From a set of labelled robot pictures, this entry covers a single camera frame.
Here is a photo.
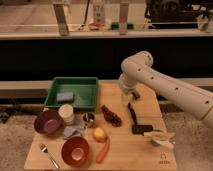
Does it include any blue grey sponge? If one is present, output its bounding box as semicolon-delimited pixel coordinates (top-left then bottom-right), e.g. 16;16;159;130
56;92;74;102

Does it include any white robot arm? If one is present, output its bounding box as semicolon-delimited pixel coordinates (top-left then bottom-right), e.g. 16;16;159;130
119;51;213;129

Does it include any green plastic tray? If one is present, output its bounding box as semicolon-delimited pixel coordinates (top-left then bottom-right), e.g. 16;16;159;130
44;77;98;111

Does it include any black dish brush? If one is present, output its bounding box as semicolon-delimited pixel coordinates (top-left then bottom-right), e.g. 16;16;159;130
127;91;140;125

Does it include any dark brown grape bunch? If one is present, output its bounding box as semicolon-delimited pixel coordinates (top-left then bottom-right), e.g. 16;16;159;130
101;105;122;127

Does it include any black rectangular block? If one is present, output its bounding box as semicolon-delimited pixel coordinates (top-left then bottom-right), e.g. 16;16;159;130
132;125;153;135

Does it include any small metal cup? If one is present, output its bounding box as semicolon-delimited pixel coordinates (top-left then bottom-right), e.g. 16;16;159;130
83;112;95;127

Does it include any wooden board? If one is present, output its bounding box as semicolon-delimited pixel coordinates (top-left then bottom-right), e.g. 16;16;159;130
24;82;177;171

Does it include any yellow apple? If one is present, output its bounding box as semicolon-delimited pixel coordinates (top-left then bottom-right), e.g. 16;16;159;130
93;128;107;142

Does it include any white plastic cup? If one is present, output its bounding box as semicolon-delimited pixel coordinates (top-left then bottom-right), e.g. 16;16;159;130
58;104;74;124

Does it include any grey blue cloth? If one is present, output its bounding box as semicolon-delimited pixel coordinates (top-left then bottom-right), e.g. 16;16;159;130
63;121;85;139

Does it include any orange carrot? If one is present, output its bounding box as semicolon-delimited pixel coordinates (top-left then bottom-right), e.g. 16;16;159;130
96;138;110;164

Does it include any green object on shelf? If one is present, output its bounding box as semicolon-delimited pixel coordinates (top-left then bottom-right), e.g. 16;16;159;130
110;22;134;30

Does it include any red object on shelf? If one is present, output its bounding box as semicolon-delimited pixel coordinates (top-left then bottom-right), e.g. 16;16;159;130
88;23;103;31

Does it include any red orange bowl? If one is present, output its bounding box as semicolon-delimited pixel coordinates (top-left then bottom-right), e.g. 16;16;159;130
61;137;89;167

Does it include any purple plastic bowl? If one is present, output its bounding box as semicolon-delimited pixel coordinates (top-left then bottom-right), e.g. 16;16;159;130
34;109;63;135

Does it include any dark machine on shelf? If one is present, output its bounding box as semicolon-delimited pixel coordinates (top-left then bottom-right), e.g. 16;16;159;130
144;0;213;29

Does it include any clear bottle on shelf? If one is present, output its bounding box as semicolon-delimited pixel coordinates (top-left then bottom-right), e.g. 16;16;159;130
93;0;105;25

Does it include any silver metal fork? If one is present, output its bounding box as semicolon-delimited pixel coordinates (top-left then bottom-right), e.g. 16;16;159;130
39;144;60;169

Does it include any right grey metal post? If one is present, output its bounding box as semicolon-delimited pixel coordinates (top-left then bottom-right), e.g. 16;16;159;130
119;2;129;35

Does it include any grey metal post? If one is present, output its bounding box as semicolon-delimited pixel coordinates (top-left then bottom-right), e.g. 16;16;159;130
119;2;129;35
53;1;69;36

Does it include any left grey metal post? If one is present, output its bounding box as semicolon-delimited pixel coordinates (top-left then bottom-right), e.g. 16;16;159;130
53;1;69;36

